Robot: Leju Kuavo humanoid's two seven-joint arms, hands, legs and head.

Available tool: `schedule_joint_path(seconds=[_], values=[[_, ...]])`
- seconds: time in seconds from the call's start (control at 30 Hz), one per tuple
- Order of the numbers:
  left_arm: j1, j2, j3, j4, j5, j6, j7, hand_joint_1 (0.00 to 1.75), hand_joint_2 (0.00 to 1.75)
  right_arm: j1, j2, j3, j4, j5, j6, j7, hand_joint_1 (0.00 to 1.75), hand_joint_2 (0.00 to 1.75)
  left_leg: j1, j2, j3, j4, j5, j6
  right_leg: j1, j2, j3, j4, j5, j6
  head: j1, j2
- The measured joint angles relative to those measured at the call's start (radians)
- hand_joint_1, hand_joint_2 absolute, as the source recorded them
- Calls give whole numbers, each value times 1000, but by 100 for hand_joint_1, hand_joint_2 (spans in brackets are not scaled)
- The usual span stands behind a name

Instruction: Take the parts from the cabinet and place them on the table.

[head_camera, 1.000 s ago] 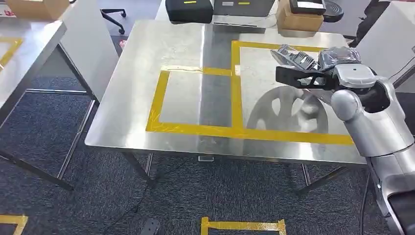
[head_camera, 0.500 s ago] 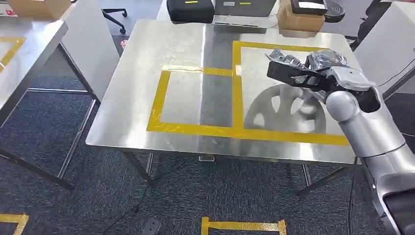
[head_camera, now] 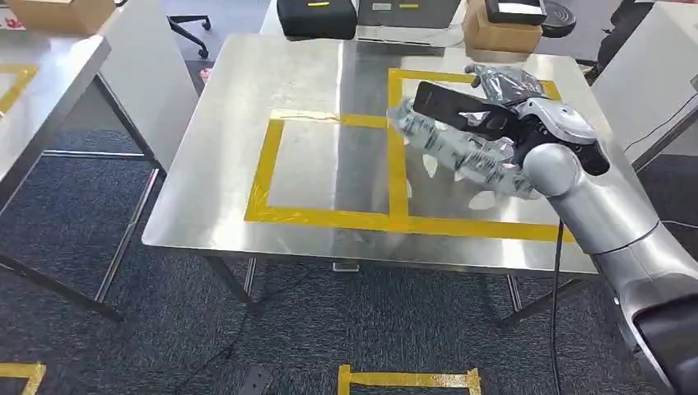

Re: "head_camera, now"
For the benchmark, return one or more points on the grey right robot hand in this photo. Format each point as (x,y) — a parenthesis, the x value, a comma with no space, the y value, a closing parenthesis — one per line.
(507,84)

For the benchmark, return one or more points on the silver plastic hubcap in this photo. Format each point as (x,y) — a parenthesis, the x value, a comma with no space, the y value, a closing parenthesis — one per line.
(463,155)

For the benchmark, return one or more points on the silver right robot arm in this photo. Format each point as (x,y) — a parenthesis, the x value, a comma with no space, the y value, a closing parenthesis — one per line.
(600,212)

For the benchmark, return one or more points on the brown cardboard box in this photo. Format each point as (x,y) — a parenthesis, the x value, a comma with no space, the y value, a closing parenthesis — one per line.
(60,16)
(501,37)

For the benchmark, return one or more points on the black flat device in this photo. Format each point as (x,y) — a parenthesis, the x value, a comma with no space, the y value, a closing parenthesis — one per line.
(515,11)

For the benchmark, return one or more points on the black round stool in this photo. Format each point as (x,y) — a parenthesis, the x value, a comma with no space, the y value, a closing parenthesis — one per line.
(559,19)

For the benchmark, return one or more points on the dark grey case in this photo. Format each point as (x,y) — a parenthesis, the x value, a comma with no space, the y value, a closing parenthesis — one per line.
(409,13)

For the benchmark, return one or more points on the white table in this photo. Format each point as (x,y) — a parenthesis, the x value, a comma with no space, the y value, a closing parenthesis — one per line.
(643,82)

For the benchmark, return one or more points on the black padded case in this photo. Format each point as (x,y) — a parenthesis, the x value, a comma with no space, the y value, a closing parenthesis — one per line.
(316,22)

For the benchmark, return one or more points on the steel table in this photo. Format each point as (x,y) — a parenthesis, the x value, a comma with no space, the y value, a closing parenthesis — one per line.
(305,71)
(49,98)

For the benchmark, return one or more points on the yellow floor tape square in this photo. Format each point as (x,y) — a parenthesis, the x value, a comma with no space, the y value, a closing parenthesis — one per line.
(409,379)
(30,373)

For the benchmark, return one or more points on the black chair base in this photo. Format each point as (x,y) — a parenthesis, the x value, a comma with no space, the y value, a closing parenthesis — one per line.
(191,35)

